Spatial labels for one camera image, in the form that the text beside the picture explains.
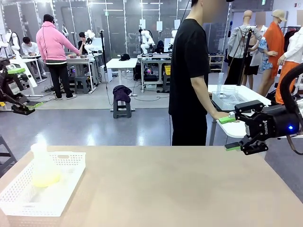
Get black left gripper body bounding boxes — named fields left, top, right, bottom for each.
left=0, top=70, right=25, bottom=100

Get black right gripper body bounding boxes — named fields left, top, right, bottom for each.
left=244, top=103, right=302, bottom=140

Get white perforated plastic basket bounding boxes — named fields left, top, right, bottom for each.
left=211, top=90, right=247, bottom=107
left=0, top=151, right=87, bottom=217

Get clear measuring beaker with handle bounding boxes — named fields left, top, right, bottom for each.
left=223, top=86, right=239, bottom=102

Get clear plastic graduated cylinder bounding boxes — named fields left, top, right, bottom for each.
left=217, top=72, right=224, bottom=98

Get translucent plastic conical flask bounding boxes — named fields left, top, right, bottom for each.
left=30, top=143, right=62, bottom=188

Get person's right forearm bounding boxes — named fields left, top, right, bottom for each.
left=190, top=77, right=217, bottom=118

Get person's right hand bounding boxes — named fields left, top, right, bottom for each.
left=211, top=110, right=230, bottom=120

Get white office desk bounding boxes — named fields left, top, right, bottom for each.
left=9, top=58, right=45, bottom=97

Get white side table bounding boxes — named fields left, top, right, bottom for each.
left=207, top=84, right=272, bottom=147

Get seated person in white shirt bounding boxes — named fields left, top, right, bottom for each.
left=20, top=37, right=48, bottom=80

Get person in pink hoodie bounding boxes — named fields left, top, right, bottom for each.
left=36, top=14, right=81, bottom=100

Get mannequin in blue patterned dress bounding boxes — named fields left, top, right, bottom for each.
left=257, top=36, right=278, bottom=96

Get shoe rack with shoes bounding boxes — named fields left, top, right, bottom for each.
left=208, top=51, right=225, bottom=73

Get mannequin white shirt black skirt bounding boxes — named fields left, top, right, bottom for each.
left=243, top=11, right=269, bottom=90

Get grey workbench with trays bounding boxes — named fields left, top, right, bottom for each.
left=66, top=54, right=100, bottom=92

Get grey plastic step stool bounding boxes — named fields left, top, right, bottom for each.
left=74, top=75, right=92, bottom=95

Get mannequin in grey shirt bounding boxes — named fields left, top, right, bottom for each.
left=224, top=9, right=263, bottom=86

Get seated person in black top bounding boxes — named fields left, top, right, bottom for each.
left=78, top=32, right=90, bottom=55

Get mannequin in orange with cap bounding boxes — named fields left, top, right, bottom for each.
left=262, top=9, right=288, bottom=80

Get person in black t-shirt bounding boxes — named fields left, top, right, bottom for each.
left=168, top=0, right=212, bottom=146

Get mannequin white jacket orange trousers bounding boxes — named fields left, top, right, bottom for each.
left=276, top=26, right=303, bottom=105

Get black light stand pole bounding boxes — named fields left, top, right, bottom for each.
left=99, top=29, right=112, bottom=107

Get black step stool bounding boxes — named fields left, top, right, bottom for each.
left=112, top=100, right=133, bottom=119

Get dark jacket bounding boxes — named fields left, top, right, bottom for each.
left=112, top=85, right=133, bottom=103

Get grey workbench with robots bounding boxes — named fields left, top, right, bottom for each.
left=137, top=53, right=173, bottom=93

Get white standing desk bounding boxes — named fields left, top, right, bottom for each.
left=106, top=58, right=139, bottom=84

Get black cable hose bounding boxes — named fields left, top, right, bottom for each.
left=280, top=62, right=303, bottom=113

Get black metal stand frame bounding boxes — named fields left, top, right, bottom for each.
left=0, top=134, right=18, bottom=178

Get black camera tripod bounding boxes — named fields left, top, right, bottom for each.
left=236, top=27, right=255, bottom=86

